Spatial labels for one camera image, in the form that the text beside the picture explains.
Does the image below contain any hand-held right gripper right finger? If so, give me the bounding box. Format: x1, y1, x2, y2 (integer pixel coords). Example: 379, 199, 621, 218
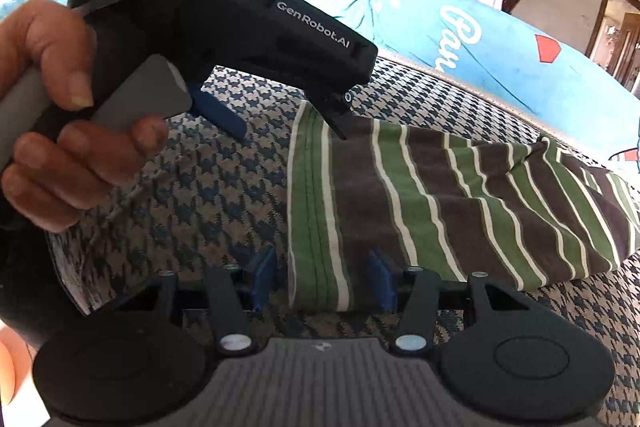
367, 249, 534, 354

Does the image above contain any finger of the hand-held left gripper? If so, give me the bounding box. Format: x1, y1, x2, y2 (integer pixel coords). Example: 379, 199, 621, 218
190, 87, 248, 144
306, 91, 353, 142

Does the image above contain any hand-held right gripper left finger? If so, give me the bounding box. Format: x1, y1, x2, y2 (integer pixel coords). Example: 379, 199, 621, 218
117, 247, 278, 356

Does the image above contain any green brown striped t-shirt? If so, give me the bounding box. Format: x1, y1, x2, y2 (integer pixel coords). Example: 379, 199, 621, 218
287, 99, 640, 314

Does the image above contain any person's left hand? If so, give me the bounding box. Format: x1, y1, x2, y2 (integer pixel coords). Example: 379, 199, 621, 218
0, 0, 171, 234

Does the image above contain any houndstooth sofa seat cover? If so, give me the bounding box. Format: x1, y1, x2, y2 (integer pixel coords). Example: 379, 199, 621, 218
45, 54, 640, 427

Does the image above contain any blue printed sofa backrest cover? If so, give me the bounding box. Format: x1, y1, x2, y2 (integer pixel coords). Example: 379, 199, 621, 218
0, 0, 640, 170

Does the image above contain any brown wooden door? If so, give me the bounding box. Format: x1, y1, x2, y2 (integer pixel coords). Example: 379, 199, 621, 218
585, 0, 640, 91

